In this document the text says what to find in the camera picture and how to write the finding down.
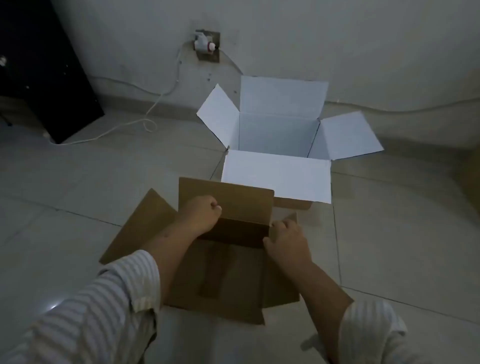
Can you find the striped shirt sleeve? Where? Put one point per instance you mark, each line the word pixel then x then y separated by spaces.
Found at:
pixel 375 337
pixel 82 315

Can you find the light wooden cabinet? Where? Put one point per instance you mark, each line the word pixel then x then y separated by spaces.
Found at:
pixel 473 180

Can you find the person's right forearm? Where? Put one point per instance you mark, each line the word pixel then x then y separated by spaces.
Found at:
pixel 322 292

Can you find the striped left shirt sleeve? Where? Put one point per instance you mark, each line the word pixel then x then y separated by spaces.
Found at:
pixel 82 315

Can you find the large white cardboard box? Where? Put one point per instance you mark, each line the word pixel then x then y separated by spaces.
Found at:
pixel 277 176

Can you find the white plug adapter in socket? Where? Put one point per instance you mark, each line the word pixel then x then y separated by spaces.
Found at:
pixel 210 56

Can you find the striped right shirt sleeve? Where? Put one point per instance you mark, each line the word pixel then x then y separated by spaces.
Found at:
pixel 375 337

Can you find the person's left hand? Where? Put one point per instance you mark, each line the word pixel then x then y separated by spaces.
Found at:
pixel 201 217

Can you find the person's left forearm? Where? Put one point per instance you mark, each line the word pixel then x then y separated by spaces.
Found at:
pixel 168 255

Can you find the person's right hand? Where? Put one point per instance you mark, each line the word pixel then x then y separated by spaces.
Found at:
pixel 289 243

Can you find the small brown cardboard box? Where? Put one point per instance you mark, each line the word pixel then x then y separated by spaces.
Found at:
pixel 232 270

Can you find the white red plug adapter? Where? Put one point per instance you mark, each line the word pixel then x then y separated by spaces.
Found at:
pixel 204 43

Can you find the black cabinet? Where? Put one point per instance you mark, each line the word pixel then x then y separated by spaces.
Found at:
pixel 41 67

